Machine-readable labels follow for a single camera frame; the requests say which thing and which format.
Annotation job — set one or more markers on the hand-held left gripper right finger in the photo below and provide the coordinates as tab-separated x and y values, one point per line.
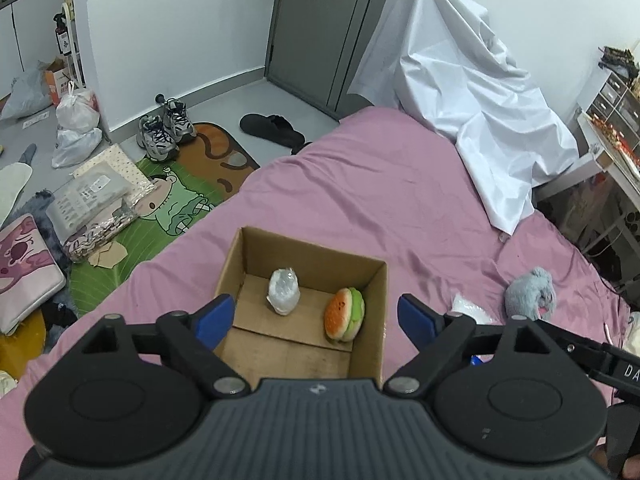
417	321

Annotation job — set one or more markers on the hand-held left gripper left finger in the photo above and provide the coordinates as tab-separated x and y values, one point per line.
216	317

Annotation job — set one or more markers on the white plastic packet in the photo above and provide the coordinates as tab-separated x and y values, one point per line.
470	310

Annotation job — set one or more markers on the clear bag of white stuffing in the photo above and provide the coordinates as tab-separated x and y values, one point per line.
284	292

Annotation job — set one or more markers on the grey plush toy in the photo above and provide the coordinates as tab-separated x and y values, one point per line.
530	295

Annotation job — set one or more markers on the cartoon floor mat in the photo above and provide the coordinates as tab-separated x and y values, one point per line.
170	210

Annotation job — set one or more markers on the pink bed sheet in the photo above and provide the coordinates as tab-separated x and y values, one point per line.
375	195

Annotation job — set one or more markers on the floral packaged cloth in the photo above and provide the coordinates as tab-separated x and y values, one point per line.
102	232

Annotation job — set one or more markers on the clear packet of grey cloth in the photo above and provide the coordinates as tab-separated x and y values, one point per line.
87	200

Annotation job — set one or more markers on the grey sneaker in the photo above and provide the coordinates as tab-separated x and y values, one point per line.
156	137
177	120

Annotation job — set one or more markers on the pink cartoon cushion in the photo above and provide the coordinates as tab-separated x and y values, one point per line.
25	270

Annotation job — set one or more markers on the black slipper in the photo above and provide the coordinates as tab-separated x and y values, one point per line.
272	127

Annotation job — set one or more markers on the yellow round stool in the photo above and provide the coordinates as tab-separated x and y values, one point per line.
20	347

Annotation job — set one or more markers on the white desk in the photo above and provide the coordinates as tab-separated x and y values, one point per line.
607	160

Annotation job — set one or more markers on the white plastic bag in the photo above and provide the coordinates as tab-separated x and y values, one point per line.
77	110
75	146

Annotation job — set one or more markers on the pale flat slipper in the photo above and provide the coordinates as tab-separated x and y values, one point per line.
12	190

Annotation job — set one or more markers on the white cover sheet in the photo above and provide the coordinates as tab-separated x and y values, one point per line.
465	85

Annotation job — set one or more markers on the grey drawer organizer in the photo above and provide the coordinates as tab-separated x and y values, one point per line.
612	100

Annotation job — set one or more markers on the orange cardboard box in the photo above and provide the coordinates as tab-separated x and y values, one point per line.
56	80

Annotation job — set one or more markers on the grey plastic bag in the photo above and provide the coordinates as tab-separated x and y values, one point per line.
27	92

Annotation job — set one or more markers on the grey door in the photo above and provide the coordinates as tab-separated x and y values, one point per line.
320	25

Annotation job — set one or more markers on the dark spray bottle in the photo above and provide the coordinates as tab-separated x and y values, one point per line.
61	35

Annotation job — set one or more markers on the white kitchen cabinet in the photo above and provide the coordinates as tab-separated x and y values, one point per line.
35	40

